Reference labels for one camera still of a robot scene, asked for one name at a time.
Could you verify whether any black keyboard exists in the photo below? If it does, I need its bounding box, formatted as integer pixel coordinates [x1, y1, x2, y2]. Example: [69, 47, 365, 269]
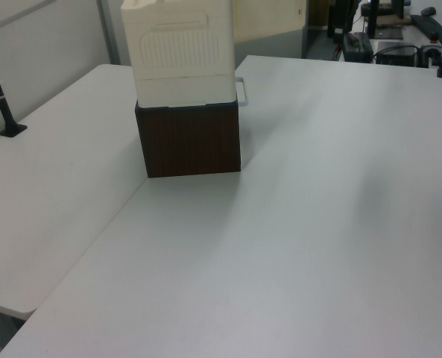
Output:
[409, 13, 442, 50]

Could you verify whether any grey partition frame post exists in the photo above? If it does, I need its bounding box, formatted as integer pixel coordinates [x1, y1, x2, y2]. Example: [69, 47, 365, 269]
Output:
[96, 0, 124, 65]

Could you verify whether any dark brown drawer box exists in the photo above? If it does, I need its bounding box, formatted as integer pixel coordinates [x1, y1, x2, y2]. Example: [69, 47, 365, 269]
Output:
[134, 98, 242, 180]

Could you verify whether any black desktop device box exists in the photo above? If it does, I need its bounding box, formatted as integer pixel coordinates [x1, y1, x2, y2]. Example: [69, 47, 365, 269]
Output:
[376, 40, 420, 66]

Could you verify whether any cream plastic cabinet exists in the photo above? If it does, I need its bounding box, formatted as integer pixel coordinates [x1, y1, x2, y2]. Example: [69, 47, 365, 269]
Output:
[120, 0, 238, 109]

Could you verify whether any black monitor stand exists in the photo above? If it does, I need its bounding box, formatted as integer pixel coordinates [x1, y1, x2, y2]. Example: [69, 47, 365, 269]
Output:
[361, 0, 381, 39]

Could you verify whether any white loop side handle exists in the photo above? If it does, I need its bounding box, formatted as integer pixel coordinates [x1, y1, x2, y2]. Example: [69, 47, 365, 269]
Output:
[235, 76, 250, 107]

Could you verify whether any beige partition board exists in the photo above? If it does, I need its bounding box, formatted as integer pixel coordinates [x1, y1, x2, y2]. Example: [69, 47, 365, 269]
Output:
[230, 0, 308, 44]

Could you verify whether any black power box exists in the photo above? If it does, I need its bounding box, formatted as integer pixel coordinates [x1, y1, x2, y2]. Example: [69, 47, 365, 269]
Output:
[341, 31, 375, 63]

